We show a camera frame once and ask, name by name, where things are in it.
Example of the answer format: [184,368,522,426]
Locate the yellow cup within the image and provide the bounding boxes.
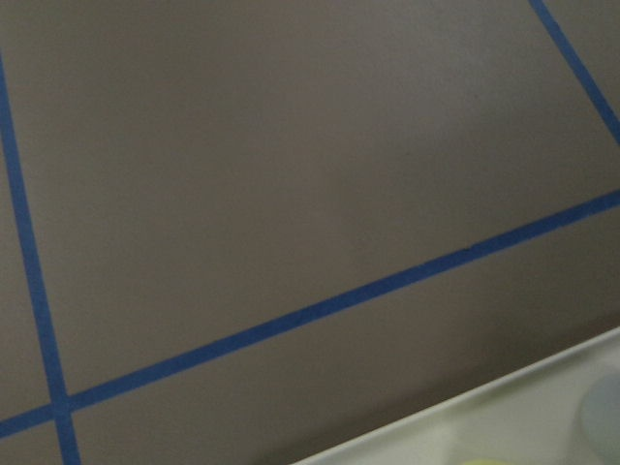
[457,457,513,465]

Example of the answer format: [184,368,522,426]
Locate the cream plastic tray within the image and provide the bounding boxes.
[305,329,619,464]

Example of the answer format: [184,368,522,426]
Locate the grey cup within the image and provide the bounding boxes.
[579,372,619,462]

